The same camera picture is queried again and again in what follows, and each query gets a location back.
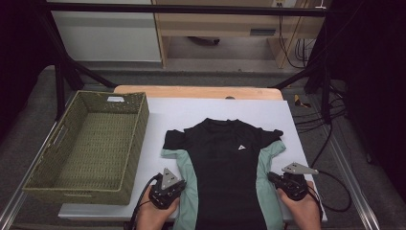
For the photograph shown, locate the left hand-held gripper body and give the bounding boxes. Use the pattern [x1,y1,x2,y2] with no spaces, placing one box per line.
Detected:
[147,167,185,211]

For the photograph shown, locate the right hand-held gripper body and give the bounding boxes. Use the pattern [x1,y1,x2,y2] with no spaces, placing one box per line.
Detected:
[275,162,320,202]

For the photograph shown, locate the black and green t-shirt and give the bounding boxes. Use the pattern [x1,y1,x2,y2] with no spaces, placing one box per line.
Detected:
[160,118,286,230]

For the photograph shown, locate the green woven basket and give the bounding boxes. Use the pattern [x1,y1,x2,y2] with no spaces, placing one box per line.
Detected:
[22,90,150,206]

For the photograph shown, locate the person's left hand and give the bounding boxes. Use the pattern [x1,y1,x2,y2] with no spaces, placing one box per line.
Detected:
[135,191,181,230]

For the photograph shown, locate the person's right hand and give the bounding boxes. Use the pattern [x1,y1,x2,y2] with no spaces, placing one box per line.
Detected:
[276,180,324,230]

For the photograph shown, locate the yellow and black tape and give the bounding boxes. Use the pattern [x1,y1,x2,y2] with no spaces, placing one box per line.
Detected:
[293,94,312,109]

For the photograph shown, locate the black metal stand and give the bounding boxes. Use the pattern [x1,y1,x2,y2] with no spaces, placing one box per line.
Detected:
[271,15,334,126]
[37,12,119,123]

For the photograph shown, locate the white board sheet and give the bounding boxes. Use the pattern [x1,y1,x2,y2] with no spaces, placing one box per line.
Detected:
[57,97,328,223]

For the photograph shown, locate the black curtain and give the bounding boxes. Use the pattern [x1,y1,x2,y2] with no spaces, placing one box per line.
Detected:
[325,0,406,196]
[0,0,60,142]

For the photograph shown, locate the dark low object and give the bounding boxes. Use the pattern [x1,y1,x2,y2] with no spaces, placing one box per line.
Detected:
[187,35,221,46]

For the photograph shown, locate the white cabinet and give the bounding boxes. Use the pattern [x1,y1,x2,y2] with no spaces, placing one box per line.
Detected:
[47,0,163,63]

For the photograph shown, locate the light wooden desk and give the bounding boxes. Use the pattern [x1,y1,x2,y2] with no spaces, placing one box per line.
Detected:
[150,0,333,70]

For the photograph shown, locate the black horizontal metal bar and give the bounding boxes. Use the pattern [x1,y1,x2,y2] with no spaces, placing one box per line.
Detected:
[47,2,328,17]

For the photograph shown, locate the right hand-held gripper cable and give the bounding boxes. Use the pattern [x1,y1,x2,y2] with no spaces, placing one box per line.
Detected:
[306,184,325,222]

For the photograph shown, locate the hand-held gripper cable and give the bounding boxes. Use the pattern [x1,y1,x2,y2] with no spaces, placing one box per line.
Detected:
[128,172,163,230]
[306,184,325,222]

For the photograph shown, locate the left hand-held gripper cable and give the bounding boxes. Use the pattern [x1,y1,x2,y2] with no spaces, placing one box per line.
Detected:
[128,172,163,230]

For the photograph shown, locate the bundle of black floor cables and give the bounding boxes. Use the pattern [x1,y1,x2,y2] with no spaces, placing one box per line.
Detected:
[292,84,349,134]

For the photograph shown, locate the black looped floor cable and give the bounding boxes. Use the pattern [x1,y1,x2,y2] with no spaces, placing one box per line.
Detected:
[309,123,353,214]

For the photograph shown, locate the aluminium rail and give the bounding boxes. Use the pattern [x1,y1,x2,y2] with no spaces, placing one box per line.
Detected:
[314,95,381,230]
[0,120,61,230]

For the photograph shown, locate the black hanging cables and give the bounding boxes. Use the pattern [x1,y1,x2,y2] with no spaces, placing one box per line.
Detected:
[278,6,309,70]

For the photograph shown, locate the yellow cable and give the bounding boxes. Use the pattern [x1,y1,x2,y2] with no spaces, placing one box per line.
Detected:
[285,9,307,63]

